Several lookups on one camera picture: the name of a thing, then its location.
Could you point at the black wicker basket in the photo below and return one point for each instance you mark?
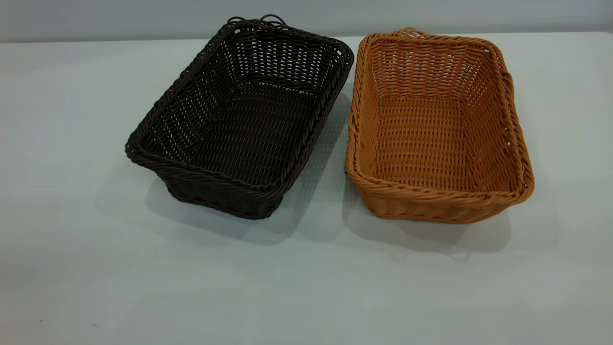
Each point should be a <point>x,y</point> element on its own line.
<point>249,143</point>

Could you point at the orange wicker basket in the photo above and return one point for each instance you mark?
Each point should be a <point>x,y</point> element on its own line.
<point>421,143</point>

